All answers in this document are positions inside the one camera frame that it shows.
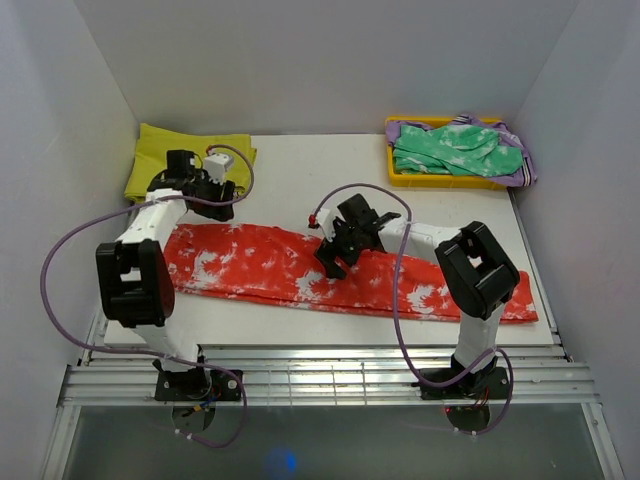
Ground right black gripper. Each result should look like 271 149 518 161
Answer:
315 217 364 280

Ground red tie-dye trousers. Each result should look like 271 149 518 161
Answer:
163 222 540 325

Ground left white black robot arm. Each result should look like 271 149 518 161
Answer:
96 150 235 400

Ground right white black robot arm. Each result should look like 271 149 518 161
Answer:
309 194 520 400

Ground folded yellow-green trousers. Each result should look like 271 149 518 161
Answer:
124 123 257 203

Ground green tie-dye trousers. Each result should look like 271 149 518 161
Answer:
392 124 523 178

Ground yellow plastic bin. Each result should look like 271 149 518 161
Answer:
385 116 506 190

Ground purple striped garment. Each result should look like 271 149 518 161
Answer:
386 114 537 187

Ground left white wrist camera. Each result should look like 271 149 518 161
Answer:
203 152 234 185

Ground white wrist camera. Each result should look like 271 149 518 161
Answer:
308 208 336 241
203 152 234 185

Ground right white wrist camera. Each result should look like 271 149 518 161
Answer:
308 208 336 241

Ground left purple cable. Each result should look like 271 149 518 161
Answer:
39 143 257 449

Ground purple cable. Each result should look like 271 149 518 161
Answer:
311 182 513 437
39 143 257 449

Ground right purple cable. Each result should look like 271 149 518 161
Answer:
311 182 513 437

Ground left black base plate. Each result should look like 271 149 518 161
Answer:
153 368 241 403

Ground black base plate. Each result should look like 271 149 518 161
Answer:
411 367 511 401
153 368 241 403

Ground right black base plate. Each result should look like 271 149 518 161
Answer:
411 367 511 401

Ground aluminium rail frame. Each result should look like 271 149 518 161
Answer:
43 338 626 479

